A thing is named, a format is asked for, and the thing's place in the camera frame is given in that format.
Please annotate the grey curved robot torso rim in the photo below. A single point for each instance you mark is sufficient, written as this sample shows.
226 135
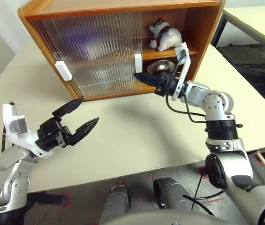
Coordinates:
169 219

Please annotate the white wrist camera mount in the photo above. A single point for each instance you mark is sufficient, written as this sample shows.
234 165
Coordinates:
24 140
185 68

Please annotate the wooden cabinet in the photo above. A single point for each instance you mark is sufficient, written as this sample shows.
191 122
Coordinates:
123 4

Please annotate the beige side table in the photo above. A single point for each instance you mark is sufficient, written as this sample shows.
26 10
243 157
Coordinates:
252 16

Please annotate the grey rounded right leg cover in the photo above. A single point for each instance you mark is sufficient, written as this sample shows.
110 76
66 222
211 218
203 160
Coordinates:
176 194

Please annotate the ribbed glass sliding door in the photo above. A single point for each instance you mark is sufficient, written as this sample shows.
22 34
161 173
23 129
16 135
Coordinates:
52 47
138 35

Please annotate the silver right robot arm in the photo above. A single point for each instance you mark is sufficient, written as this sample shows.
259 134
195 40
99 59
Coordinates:
216 103

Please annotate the grey rounded left leg cover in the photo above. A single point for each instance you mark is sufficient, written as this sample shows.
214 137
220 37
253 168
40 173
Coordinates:
115 204

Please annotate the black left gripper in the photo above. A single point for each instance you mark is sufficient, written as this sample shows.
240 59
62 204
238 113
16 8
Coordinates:
50 136

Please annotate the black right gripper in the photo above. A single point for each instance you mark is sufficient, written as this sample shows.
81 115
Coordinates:
167 86

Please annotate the grey rounded leg cover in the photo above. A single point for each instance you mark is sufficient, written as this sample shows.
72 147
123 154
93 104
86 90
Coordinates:
115 204
176 194

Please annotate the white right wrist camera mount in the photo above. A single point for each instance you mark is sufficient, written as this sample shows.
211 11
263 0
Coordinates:
185 68

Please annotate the wooden shelf board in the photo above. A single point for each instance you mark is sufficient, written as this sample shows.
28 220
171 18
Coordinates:
153 55

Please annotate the white plush toy red-green sweater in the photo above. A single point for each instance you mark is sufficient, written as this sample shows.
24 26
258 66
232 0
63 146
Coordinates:
169 38

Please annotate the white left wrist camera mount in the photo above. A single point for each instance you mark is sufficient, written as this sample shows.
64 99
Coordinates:
24 140

